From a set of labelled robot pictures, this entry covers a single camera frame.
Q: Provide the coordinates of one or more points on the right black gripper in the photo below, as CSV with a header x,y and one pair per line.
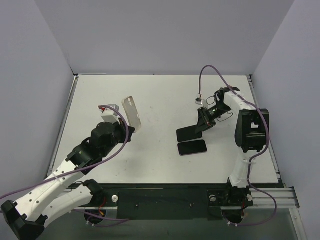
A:
x,y
204,120

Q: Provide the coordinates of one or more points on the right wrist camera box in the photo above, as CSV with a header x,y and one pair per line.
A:
x,y
200,101

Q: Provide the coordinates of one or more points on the beige phone case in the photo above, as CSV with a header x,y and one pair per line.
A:
x,y
132,114

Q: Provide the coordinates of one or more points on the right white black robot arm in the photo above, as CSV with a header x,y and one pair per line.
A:
x,y
251,132

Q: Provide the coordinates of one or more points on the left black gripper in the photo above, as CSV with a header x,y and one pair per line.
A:
x,y
126,130

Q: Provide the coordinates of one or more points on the aluminium table frame rail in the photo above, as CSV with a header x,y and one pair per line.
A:
x,y
164,105

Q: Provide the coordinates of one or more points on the black smartphone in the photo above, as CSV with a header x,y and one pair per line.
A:
x,y
188,134
192,147

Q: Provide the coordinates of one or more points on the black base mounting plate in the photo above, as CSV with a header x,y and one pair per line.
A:
x,y
174,201

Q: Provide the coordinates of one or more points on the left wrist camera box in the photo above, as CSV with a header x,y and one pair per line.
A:
x,y
108,115

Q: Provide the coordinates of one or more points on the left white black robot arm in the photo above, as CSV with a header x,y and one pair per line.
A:
x,y
31,214

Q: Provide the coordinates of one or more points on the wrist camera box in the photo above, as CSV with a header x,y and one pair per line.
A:
x,y
108,115
200,101

